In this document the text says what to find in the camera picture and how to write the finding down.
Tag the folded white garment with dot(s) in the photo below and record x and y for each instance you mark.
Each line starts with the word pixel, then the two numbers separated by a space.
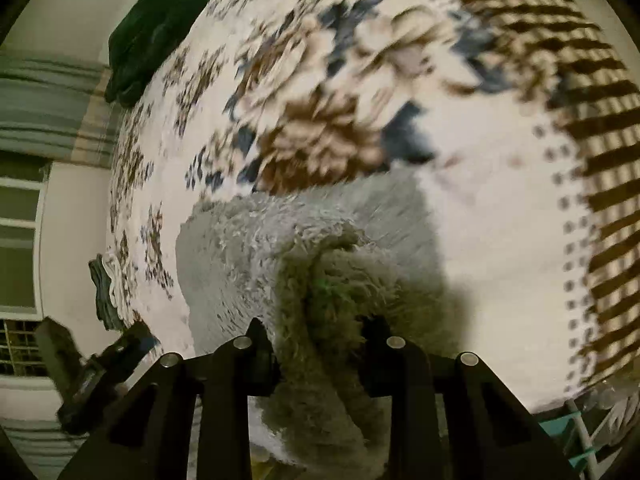
pixel 114 270

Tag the dark green blanket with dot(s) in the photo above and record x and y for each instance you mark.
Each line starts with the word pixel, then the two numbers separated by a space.
pixel 150 35

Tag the teal rack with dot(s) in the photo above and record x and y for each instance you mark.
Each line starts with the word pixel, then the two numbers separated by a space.
pixel 565 425

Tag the white framed window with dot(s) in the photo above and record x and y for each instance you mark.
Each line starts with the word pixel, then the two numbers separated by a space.
pixel 20 240

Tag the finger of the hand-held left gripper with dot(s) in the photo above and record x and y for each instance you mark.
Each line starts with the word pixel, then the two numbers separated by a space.
pixel 57 355
pixel 135 345

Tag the folded grey clothes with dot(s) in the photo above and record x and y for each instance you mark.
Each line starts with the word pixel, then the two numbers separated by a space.
pixel 102 295

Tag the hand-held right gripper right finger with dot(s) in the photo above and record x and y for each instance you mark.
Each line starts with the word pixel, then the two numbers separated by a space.
pixel 380 355

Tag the grey fluffy blanket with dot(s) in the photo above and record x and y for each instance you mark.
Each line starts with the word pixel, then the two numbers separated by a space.
pixel 235 260

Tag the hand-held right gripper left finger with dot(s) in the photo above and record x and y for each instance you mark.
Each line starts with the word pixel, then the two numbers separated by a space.
pixel 255 355

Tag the floral bedsheet bed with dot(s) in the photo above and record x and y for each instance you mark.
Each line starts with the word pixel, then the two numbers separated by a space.
pixel 500 210

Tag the grey-green banded curtain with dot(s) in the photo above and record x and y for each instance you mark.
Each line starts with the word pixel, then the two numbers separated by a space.
pixel 40 110
pixel 35 450

